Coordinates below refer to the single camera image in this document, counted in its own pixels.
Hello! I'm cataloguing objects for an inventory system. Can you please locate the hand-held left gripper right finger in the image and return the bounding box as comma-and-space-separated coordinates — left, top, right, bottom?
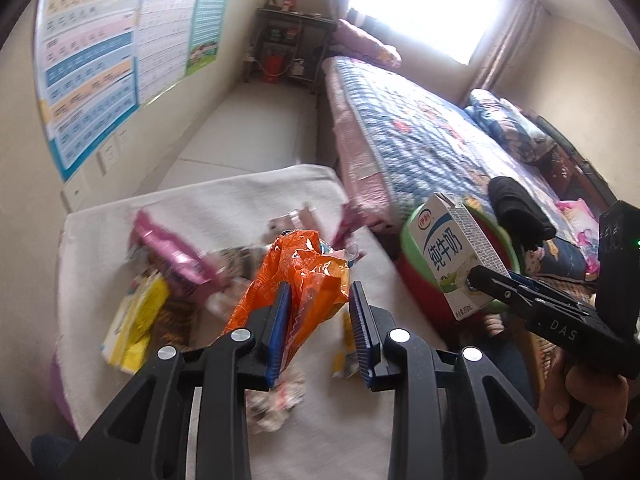
348, 281, 583, 480

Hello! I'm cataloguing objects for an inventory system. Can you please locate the brown snack wrapper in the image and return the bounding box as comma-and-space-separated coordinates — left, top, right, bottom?
152, 297, 203, 353

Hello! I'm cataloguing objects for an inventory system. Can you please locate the white wall chart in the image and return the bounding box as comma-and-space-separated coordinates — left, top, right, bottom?
135, 0, 207, 107

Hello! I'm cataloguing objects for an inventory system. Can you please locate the white blue milk carton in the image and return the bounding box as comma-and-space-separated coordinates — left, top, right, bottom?
409, 191, 511, 322

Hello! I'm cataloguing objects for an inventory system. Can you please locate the blue plaid cartoon quilt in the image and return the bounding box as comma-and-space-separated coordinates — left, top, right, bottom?
322, 55, 601, 282

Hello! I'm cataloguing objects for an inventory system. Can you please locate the dark blue cloth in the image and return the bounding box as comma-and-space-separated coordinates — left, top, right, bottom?
30, 435, 77, 473

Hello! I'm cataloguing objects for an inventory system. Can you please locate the dark metal shelf rack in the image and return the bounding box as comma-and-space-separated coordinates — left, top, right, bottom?
254, 7, 337, 95

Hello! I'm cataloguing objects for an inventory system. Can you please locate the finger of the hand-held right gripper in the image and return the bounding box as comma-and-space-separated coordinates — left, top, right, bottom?
507, 271, 596, 311
467, 265, 596, 326

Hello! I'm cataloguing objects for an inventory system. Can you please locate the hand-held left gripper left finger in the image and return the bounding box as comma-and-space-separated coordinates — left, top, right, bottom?
60, 281, 292, 480

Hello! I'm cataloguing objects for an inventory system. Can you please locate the blue folded blanket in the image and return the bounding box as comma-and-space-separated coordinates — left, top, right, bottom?
465, 89, 552, 162

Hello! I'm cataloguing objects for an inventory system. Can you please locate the clear plastic wrapper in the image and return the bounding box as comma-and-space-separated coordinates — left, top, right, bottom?
202, 245, 263, 313

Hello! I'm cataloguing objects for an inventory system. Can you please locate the bright window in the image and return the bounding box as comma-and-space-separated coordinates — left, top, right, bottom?
345, 0, 512, 66

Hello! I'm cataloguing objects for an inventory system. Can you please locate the small yellow wrapper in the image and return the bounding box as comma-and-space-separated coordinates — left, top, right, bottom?
331, 310, 362, 380

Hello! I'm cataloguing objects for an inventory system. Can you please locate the person's right hand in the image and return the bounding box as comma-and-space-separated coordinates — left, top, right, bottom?
539, 360, 632, 461

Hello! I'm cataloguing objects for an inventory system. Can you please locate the yellow snack packet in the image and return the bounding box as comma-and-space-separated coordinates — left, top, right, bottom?
100, 270, 171, 376

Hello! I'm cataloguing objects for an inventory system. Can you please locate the red bin with green rim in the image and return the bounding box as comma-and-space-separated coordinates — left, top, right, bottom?
398, 200, 523, 333

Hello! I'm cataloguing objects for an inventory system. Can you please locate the green bordered wall chart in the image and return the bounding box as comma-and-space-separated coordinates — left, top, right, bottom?
184, 0, 236, 79

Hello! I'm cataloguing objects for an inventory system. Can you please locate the blue and pink wall chart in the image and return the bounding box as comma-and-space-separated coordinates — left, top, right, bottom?
32, 0, 151, 183

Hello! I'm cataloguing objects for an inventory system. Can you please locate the white towel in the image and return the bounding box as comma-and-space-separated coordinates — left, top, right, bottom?
55, 164, 451, 480

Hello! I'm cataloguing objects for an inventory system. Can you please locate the pink patterned quilted pad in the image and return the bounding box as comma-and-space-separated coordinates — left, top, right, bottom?
325, 62, 407, 235

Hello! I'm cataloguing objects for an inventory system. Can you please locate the dark wooden headboard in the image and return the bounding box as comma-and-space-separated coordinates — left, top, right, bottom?
520, 110, 622, 213

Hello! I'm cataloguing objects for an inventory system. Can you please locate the pink folded pillow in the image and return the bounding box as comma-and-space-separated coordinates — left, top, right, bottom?
332, 19, 403, 69

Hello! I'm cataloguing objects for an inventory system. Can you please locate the orange snack wrapper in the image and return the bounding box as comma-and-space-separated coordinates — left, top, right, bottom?
220, 230, 351, 376

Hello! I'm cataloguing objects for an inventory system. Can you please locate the white wall box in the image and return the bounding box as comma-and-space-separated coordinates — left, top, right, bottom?
60, 175, 92, 212

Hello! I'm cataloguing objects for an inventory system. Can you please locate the pinkish silver wrapper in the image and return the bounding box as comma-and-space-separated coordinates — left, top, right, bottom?
267, 202, 321, 237

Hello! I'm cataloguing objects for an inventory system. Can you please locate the black cloth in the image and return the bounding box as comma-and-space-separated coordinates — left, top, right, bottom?
487, 176, 557, 252

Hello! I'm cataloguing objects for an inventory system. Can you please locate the pink snack packet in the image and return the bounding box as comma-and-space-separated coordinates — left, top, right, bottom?
131, 210, 226, 301

